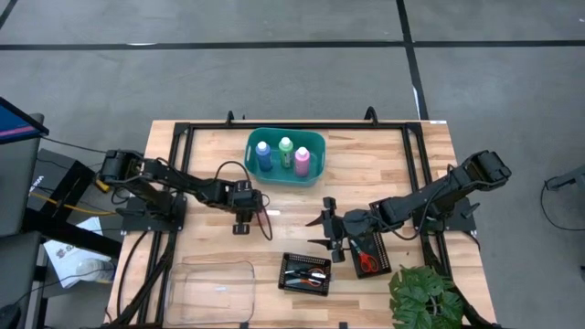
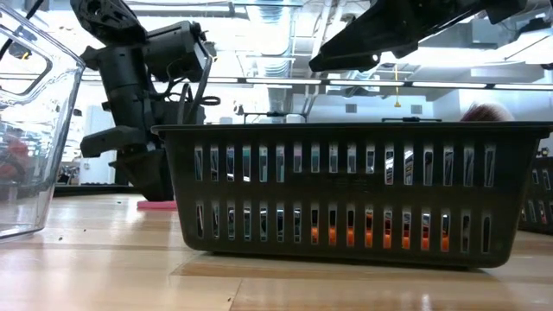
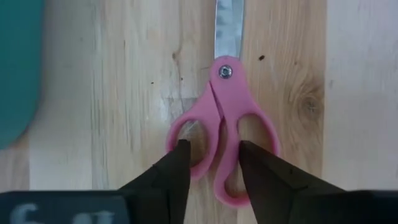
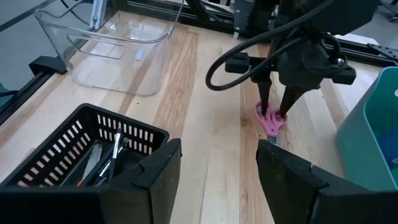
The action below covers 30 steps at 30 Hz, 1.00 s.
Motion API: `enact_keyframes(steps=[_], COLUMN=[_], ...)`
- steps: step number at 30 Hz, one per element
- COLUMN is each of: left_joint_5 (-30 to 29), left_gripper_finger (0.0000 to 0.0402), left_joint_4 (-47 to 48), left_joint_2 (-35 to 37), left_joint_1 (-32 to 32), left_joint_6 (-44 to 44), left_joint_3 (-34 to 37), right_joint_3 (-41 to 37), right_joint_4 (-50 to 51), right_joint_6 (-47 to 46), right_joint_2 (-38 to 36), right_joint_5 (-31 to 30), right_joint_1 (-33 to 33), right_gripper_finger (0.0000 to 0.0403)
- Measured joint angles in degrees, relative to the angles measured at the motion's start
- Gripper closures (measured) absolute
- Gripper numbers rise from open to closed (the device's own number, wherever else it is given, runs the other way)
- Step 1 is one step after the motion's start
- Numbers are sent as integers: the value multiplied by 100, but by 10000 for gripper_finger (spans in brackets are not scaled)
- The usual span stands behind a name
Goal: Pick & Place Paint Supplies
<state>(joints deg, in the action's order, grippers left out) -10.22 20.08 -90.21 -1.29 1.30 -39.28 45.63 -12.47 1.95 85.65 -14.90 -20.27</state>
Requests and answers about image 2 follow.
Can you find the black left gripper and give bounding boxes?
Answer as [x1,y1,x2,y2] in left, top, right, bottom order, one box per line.
[79,45,207,202]

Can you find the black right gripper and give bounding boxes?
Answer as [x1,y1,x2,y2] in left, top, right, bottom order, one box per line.
[321,0,529,56]

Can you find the pink-handled scissors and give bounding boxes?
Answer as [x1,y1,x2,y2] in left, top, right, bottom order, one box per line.
[137,199,178,212]

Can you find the orange-handled scissors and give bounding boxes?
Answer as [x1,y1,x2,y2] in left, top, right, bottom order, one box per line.
[310,206,451,251]

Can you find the white column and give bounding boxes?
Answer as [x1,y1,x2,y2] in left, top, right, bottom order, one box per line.
[79,103,118,187]

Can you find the yellow hanging pendant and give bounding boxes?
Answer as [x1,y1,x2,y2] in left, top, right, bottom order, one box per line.
[392,64,402,109]

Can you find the clear plastic container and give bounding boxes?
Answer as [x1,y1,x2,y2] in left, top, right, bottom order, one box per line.
[0,3,86,243]

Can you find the person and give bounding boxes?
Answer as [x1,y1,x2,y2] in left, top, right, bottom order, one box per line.
[0,137,31,182]

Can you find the black slotted plastic basket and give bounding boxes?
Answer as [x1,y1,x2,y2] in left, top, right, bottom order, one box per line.
[150,121,553,270]
[517,155,553,237]

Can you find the long ceiling light rail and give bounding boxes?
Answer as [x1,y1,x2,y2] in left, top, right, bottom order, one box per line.
[81,75,553,91]

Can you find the silver ventilation duct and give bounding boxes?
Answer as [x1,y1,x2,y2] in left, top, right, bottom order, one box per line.
[245,0,297,113]

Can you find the black cable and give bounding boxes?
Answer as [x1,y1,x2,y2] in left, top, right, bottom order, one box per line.
[175,55,221,126]

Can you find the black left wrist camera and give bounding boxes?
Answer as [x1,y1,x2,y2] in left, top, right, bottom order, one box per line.
[142,20,213,84]

